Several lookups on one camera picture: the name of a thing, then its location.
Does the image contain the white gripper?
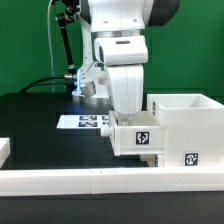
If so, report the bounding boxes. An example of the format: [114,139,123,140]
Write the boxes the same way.
[79,35,148,117]

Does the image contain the white drawer box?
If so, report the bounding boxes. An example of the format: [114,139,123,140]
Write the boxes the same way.
[101,111,166,156]
[147,154,164,167]

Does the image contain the white drawer cabinet frame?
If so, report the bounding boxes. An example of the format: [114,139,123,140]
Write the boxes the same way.
[147,94,224,167]

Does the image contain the white front drawer box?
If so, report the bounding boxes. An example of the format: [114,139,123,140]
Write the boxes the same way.
[147,154,164,167]

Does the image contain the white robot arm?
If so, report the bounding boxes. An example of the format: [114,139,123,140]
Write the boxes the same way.
[56,0,180,117]

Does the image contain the fiducial marker sheet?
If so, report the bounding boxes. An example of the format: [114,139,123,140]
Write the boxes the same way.
[57,115,109,129]

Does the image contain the black cable with connector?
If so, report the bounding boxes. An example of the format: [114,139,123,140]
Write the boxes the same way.
[18,73,78,94]

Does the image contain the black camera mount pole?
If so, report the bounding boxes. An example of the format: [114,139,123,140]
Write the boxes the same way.
[56,6,79,75]

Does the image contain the white thin cable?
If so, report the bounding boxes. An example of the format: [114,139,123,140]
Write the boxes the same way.
[46,0,56,94]

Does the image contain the white left barrier rail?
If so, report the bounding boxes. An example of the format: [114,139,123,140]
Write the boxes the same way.
[0,138,10,169]

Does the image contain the white barrier rail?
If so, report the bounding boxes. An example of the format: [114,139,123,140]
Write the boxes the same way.
[0,138,10,169]
[0,167,224,196]

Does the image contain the white front barrier rail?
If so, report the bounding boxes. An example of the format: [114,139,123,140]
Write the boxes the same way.
[0,167,224,196]

